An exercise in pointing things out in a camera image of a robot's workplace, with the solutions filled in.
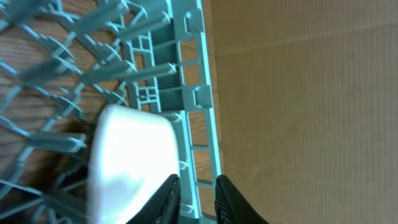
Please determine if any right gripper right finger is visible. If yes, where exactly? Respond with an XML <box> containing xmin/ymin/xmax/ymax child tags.
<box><xmin>215</xmin><ymin>174</ymin><xmax>269</xmax><ymax>224</ymax></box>

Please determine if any grey dishwasher rack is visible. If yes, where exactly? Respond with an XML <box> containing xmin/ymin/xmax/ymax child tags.
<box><xmin>1</xmin><ymin>0</ymin><xmax>221</xmax><ymax>223</ymax></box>

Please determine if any small pink bowl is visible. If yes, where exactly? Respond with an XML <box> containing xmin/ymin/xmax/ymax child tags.
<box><xmin>87</xmin><ymin>105</ymin><xmax>180</xmax><ymax>223</ymax></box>

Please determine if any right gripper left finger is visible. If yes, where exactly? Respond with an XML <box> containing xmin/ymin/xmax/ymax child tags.
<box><xmin>127</xmin><ymin>174</ymin><xmax>181</xmax><ymax>224</ymax></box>

